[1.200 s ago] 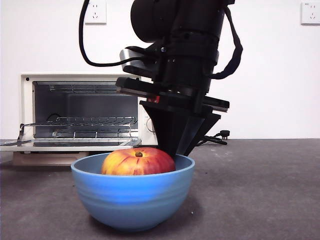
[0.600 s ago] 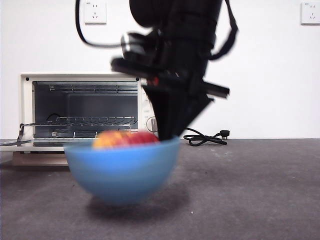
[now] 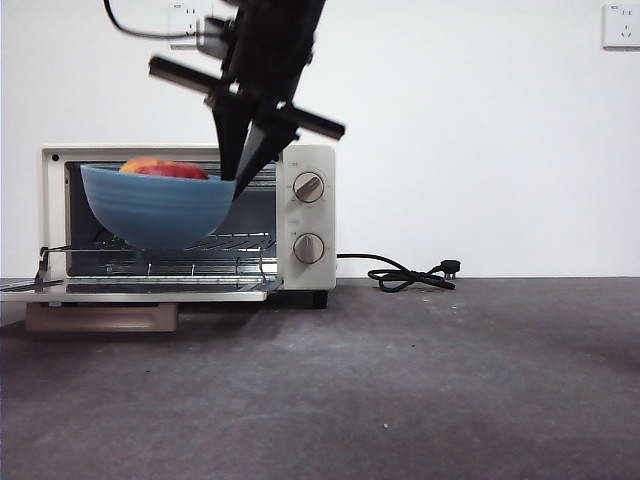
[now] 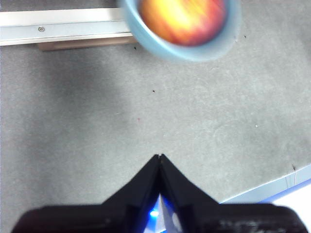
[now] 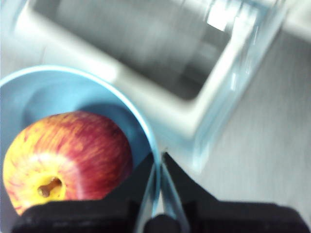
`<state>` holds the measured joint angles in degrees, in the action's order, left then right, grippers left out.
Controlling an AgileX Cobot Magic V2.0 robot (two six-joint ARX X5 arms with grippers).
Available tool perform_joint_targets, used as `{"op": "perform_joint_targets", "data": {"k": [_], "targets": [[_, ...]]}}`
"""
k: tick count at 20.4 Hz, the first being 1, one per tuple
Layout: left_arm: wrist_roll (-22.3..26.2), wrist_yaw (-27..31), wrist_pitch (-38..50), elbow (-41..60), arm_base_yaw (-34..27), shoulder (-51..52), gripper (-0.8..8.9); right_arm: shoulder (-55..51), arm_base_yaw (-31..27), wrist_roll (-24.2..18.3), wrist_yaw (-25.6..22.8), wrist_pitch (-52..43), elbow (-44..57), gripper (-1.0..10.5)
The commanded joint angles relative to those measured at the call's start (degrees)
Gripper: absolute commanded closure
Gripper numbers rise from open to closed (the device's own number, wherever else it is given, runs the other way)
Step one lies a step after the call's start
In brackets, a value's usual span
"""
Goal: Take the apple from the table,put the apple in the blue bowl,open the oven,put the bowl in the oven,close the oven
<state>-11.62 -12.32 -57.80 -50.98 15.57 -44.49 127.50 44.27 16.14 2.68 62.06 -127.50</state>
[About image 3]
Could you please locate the beige oven knob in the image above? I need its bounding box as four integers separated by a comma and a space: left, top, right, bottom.
292, 171, 326, 204
292, 232, 326, 265

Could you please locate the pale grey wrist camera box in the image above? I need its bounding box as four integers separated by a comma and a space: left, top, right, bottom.
196, 16, 235, 59

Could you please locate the cream Toshiba toaster oven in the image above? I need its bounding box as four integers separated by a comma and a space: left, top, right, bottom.
40, 143, 337, 310

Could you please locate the blue bowl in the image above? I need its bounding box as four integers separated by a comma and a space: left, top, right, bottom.
79, 163, 237, 251

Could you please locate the white wall socket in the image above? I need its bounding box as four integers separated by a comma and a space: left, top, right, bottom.
602, 3, 640, 51
167, 2, 211, 51

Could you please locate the metal wire oven rack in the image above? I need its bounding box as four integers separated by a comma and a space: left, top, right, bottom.
42, 230, 279, 294

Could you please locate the red yellow apple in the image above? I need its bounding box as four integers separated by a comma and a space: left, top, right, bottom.
119, 156, 209, 181

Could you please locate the glass oven door with handle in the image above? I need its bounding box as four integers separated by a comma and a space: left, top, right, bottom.
0, 247, 285, 334

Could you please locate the black power cable with plug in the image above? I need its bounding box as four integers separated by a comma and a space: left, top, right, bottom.
335, 253, 462, 293

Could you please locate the black robot camera cable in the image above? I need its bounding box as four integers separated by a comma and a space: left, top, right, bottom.
103, 0, 201, 40

